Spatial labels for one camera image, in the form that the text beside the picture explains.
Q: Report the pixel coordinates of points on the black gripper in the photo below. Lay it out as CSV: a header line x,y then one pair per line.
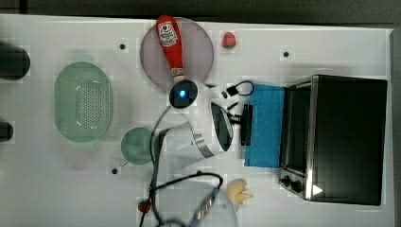
x,y
233,95

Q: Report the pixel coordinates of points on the black oven door handle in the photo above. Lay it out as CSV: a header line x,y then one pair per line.
x,y
246,125

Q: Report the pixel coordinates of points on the blue oven door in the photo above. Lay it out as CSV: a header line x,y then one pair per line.
x,y
268,107

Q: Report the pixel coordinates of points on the black toaster oven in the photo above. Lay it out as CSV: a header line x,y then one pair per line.
x,y
333,136

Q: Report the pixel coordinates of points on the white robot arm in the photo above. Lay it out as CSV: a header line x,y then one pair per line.
x,y
206,111

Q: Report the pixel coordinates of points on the grey round plate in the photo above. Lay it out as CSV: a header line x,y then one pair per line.
x,y
198,55

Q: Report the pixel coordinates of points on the red ketchup bottle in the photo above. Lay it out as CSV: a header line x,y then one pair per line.
x,y
170,39

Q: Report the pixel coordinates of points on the peeled banana toy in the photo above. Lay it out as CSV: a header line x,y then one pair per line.
x,y
236,192

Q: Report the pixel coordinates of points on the small red strawberry toy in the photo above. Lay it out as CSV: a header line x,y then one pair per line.
x,y
144,206

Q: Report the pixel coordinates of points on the green oval colander basket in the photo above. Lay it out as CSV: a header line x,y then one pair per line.
x,y
83,102

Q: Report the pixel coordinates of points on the black cylinder upper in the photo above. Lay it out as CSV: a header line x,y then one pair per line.
x,y
14,62

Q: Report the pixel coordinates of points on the black cylinder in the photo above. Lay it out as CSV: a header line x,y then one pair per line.
x,y
6,131
14,62

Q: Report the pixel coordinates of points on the black cylinder lower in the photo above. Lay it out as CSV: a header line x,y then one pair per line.
x,y
6,131

